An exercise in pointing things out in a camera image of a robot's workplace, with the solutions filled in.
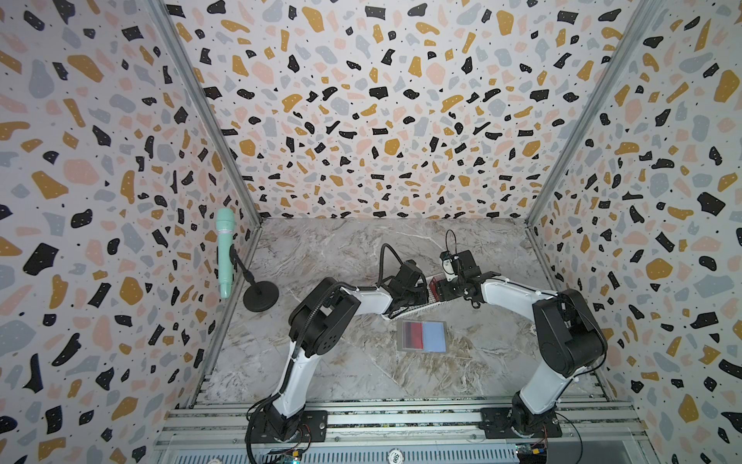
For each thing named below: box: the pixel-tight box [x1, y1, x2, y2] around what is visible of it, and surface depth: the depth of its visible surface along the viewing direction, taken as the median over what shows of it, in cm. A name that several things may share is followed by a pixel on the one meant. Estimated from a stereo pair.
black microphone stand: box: [232, 243, 280, 313], surface depth 97 cm
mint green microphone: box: [215, 207, 235, 299], surface depth 76 cm
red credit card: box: [404, 321, 425, 349], surface depth 91 cm
